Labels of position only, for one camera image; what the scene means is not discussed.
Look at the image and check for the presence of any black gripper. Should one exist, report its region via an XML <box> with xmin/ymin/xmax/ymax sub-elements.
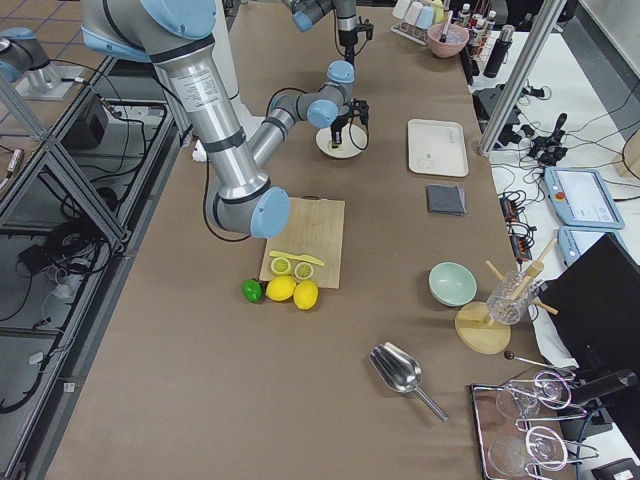
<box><xmin>330</xmin><ymin>98</ymin><xmax>369</xmax><ymax>149</ymax></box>

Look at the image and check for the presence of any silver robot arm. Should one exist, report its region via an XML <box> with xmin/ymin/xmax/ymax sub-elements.
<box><xmin>81</xmin><ymin>1</ymin><xmax>290</xmax><ymax>238</ymax></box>
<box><xmin>249</xmin><ymin>1</ymin><xmax>373</xmax><ymax>168</ymax></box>

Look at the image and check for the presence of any white rabbit tray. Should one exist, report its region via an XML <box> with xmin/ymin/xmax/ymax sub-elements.
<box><xmin>407</xmin><ymin>119</ymin><xmax>469</xmax><ymax>178</ymax></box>

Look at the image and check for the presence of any pale green shallow bowl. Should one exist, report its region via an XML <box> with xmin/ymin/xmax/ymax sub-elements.
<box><xmin>315</xmin><ymin>124</ymin><xmax>368</xmax><ymax>159</ymax></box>

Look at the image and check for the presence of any bamboo cutting board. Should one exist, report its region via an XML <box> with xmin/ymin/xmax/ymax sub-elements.
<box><xmin>259</xmin><ymin>197</ymin><xmax>345</xmax><ymax>289</ymax></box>

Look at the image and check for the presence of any yellow plastic knife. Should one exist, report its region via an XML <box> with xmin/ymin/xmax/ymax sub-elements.
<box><xmin>268</xmin><ymin>250</ymin><xmax>325</xmax><ymax>267</ymax></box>

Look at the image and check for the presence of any grey folded cloth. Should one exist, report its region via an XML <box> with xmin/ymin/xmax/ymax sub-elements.
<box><xmin>426</xmin><ymin>184</ymin><xmax>466</xmax><ymax>216</ymax></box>

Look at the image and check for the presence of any lemon half lower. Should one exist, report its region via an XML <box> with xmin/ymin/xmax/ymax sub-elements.
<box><xmin>293</xmin><ymin>261</ymin><xmax>315</xmax><ymax>281</ymax></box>

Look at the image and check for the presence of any lemon half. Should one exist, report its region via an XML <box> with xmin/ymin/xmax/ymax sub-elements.
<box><xmin>270</xmin><ymin>256</ymin><xmax>293</xmax><ymax>276</ymax></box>
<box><xmin>293</xmin><ymin>261</ymin><xmax>315</xmax><ymax>281</ymax></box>

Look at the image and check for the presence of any lemon half upper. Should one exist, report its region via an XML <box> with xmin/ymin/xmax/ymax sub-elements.
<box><xmin>270</xmin><ymin>256</ymin><xmax>293</xmax><ymax>276</ymax></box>

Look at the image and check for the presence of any pale pink cup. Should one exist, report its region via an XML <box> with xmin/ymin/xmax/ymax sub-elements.
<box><xmin>404</xmin><ymin>1</ymin><xmax>423</xmax><ymax>26</ymax></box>

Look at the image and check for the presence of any pink mixing bowl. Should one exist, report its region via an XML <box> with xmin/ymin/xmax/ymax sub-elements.
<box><xmin>427</xmin><ymin>23</ymin><xmax>469</xmax><ymax>58</ymax></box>

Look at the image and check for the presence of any whole yellow lemon upper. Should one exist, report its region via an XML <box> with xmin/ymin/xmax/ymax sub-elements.
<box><xmin>265</xmin><ymin>275</ymin><xmax>297</xmax><ymax>302</ymax></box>

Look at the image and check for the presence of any whole yellow lemon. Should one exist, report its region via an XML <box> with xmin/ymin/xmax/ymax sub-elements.
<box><xmin>293</xmin><ymin>280</ymin><xmax>319</xmax><ymax>310</ymax></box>
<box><xmin>265</xmin><ymin>275</ymin><xmax>297</xmax><ymax>302</ymax></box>

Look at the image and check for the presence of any whole yellow lemon lower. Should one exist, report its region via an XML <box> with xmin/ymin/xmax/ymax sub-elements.
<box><xmin>293</xmin><ymin>280</ymin><xmax>319</xmax><ymax>310</ymax></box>

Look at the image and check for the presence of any green lime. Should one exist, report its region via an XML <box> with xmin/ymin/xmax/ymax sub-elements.
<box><xmin>241</xmin><ymin>278</ymin><xmax>266</xmax><ymax>303</ymax></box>

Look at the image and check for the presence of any black thermos bottle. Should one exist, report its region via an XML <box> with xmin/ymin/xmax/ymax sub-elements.
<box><xmin>483</xmin><ymin>24</ymin><xmax>515</xmax><ymax>78</ymax></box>

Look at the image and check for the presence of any mint green bowl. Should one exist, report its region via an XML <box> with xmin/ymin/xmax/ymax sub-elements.
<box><xmin>428</xmin><ymin>262</ymin><xmax>477</xmax><ymax>307</ymax></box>

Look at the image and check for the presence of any clear glass cup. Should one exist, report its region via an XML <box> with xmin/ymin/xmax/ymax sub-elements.
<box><xmin>487</xmin><ymin>271</ymin><xmax>540</xmax><ymax>325</ymax></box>

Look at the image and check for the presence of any metal scoop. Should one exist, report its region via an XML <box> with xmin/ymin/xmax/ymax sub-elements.
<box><xmin>369</xmin><ymin>342</ymin><xmax>449</xmax><ymax>422</ymax></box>

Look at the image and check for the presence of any blue teach pendant upper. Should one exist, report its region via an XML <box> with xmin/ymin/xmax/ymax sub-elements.
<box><xmin>543</xmin><ymin>167</ymin><xmax>625</xmax><ymax>230</ymax></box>

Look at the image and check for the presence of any blue teach pendant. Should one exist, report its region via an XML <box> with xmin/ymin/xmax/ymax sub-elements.
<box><xmin>557</xmin><ymin>226</ymin><xmax>625</xmax><ymax>267</ymax></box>
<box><xmin>543</xmin><ymin>167</ymin><xmax>625</xmax><ymax>230</ymax></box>

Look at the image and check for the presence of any blue teach pendant lower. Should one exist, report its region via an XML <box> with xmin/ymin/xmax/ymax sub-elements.
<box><xmin>557</xmin><ymin>226</ymin><xmax>625</xmax><ymax>267</ymax></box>

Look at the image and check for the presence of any black monitor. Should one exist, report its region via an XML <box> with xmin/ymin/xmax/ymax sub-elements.
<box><xmin>540</xmin><ymin>232</ymin><xmax>640</xmax><ymax>386</ymax></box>

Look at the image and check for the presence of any white wire dish rack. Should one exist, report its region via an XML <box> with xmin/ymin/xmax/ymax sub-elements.
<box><xmin>391</xmin><ymin>0</ymin><xmax>450</xmax><ymax>45</ymax></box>

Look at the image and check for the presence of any aluminium frame post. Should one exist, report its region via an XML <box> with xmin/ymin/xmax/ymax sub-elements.
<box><xmin>478</xmin><ymin>0</ymin><xmax>566</xmax><ymax>157</ymax></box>

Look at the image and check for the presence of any wire glass rack tray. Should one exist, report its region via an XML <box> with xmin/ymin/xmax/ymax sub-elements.
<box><xmin>470</xmin><ymin>369</ymin><xmax>599</xmax><ymax>479</ymax></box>

